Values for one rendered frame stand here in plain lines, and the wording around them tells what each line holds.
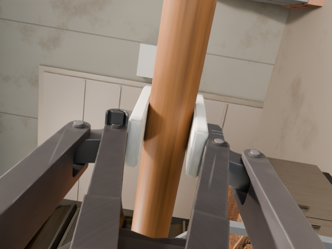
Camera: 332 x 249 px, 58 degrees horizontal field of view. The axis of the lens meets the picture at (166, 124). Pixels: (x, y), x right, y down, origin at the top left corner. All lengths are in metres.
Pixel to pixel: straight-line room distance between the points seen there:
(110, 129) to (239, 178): 0.07
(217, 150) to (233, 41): 3.63
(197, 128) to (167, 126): 0.03
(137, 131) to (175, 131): 0.03
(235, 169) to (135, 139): 0.06
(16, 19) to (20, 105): 1.08
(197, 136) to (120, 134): 0.04
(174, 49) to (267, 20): 3.68
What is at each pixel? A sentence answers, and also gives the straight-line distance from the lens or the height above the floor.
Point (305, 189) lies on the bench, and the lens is 1.98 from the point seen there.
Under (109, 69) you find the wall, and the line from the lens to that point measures 3.86.
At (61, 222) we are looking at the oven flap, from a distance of 2.15.
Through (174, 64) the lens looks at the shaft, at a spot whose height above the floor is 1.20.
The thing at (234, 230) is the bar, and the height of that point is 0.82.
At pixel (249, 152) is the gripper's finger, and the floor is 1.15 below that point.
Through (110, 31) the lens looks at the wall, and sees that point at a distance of 3.81.
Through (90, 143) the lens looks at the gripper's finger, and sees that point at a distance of 0.16.
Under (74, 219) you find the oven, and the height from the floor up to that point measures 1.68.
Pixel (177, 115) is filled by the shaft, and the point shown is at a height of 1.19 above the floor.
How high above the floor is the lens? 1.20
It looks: level
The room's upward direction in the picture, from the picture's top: 81 degrees counter-clockwise
